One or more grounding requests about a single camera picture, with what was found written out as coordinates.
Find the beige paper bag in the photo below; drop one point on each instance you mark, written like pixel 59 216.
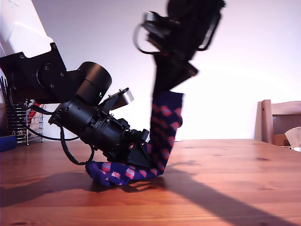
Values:
pixel 295 136

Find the navy box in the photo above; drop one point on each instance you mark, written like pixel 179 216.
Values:
pixel 7 144

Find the pale paper packet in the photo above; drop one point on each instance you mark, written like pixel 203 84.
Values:
pixel 35 127

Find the navy sock with pink pattern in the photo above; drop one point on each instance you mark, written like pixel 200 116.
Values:
pixel 164 131

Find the grey camera box on bracket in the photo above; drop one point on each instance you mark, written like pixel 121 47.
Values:
pixel 152 18
pixel 125 99

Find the brown cardboard box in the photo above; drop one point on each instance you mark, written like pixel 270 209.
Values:
pixel 279 140

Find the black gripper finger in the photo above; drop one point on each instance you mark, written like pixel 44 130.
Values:
pixel 177 77

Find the wooden chair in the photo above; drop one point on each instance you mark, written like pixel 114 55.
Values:
pixel 266 122

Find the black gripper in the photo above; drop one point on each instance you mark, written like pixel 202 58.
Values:
pixel 117 136

